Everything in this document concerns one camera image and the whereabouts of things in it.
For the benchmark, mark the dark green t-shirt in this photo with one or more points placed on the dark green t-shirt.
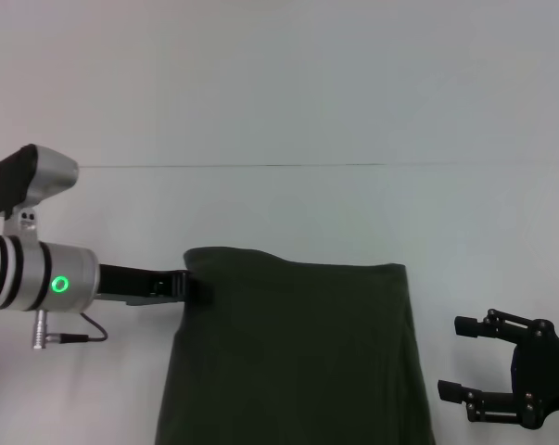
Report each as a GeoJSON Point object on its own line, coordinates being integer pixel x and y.
{"type": "Point", "coordinates": [297, 352]}

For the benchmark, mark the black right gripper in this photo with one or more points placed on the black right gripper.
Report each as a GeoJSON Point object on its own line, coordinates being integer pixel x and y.
{"type": "Point", "coordinates": [548, 371]}

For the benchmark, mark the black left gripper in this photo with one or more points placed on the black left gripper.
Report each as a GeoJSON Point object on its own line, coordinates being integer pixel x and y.
{"type": "Point", "coordinates": [130, 283]}

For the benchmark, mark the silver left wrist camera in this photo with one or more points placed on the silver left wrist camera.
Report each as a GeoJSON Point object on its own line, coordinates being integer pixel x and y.
{"type": "Point", "coordinates": [29, 178]}

